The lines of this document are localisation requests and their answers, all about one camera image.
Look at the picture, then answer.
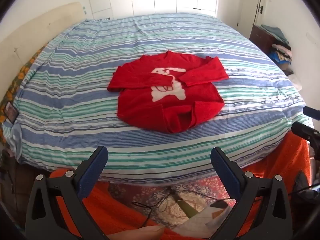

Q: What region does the olive green stick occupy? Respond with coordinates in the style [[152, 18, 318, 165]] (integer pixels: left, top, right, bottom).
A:
[[172, 192, 198, 219]]

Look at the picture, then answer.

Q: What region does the white paper sheet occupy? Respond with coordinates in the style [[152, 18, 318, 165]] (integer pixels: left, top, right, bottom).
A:
[[172, 199, 237, 239]]

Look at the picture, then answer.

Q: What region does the orange floral bed sheet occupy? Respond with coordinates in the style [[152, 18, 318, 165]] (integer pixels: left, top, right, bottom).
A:
[[0, 46, 47, 140]]

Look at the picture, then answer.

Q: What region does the red sweater with white print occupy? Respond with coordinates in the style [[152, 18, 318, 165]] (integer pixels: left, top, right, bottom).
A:
[[107, 51, 230, 134]]

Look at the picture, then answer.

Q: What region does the red patterned rug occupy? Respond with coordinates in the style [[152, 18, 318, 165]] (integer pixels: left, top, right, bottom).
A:
[[107, 175, 238, 230]]

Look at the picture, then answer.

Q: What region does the thin black cable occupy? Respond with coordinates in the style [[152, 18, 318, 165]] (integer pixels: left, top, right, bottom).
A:
[[131, 187, 237, 228]]

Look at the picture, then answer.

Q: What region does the orange fleece blanket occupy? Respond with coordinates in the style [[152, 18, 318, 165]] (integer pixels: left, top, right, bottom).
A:
[[49, 132, 313, 240]]

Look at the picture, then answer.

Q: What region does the pile of folded clothes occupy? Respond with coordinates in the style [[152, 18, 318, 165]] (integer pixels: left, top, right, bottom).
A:
[[261, 24, 293, 67]]

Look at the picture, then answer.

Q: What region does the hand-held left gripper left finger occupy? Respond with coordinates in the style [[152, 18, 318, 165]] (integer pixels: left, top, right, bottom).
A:
[[25, 145, 108, 240]]

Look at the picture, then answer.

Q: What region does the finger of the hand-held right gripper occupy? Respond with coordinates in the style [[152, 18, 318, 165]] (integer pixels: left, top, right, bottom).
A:
[[302, 106, 320, 121], [291, 121, 320, 145]]

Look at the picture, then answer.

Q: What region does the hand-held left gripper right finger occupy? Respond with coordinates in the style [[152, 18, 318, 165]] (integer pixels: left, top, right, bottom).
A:
[[210, 147, 293, 240]]

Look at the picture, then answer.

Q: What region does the brown wooden dresser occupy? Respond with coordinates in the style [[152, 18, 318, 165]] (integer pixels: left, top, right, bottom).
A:
[[249, 24, 277, 53]]

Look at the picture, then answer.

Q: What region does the white pillow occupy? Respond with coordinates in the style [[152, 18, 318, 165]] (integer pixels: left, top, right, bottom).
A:
[[287, 73, 303, 91]]

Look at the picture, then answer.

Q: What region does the blue green striped duvet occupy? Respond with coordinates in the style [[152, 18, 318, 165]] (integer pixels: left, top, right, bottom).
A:
[[2, 12, 314, 187]]

